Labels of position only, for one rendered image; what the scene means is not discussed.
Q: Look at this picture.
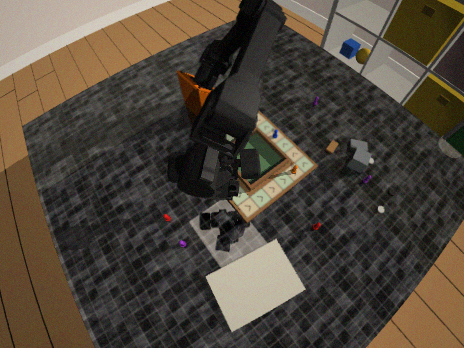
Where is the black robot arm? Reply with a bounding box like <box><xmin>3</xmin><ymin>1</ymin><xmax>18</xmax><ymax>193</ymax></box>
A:
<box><xmin>177</xmin><ymin>0</ymin><xmax>287</xmax><ymax>200</ymax></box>

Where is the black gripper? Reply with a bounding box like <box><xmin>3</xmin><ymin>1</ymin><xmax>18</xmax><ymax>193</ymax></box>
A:
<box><xmin>167</xmin><ymin>149</ymin><xmax>261</xmax><ymax>183</ymax></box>

